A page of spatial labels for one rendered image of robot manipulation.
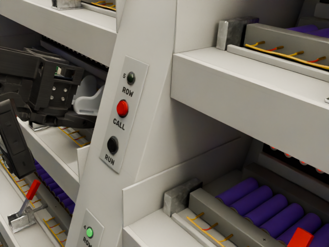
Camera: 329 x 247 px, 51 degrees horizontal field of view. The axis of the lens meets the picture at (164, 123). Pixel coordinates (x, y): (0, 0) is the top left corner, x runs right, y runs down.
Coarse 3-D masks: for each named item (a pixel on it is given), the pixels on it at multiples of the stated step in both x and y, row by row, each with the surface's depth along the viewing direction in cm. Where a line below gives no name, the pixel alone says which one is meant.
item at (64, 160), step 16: (16, 48) 91; (48, 48) 89; (80, 64) 77; (48, 128) 56; (32, 144) 55; (48, 144) 52; (64, 144) 52; (80, 144) 52; (48, 160) 51; (64, 160) 48; (80, 160) 42; (64, 176) 47; (80, 176) 43
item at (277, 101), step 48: (192, 0) 31; (240, 0) 36; (288, 0) 41; (192, 48) 34; (240, 48) 33; (288, 48) 32; (192, 96) 32; (240, 96) 28; (288, 96) 24; (288, 144) 25
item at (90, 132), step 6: (66, 132) 53; (72, 132) 53; (78, 132) 54; (84, 132) 52; (90, 132) 51; (72, 138) 52; (78, 138) 52; (84, 138) 53; (90, 138) 51; (78, 144) 51; (84, 144) 50
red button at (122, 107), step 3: (120, 102) 37; (123, 102) 37; (117, 105) 37; (120, 105) 37; (123, 105) 37; (126, 105) 37; (117, 108) 37; (120, 108) 37; (123, 108) 37; (126, 108) 37; (117, 111) 37; (120, 111) 37; (123, 111) 37; (126, 111) 37; (120, 114) 37; (123, 114) 37
